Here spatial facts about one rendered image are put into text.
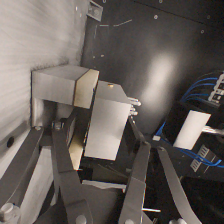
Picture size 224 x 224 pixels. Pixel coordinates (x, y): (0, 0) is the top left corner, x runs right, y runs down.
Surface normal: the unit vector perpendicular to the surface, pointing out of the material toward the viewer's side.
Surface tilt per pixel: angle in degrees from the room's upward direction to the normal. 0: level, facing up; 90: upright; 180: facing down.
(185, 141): 90
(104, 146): 89
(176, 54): 90
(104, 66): 90
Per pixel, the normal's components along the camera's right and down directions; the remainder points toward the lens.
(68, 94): 0.05, 0.39
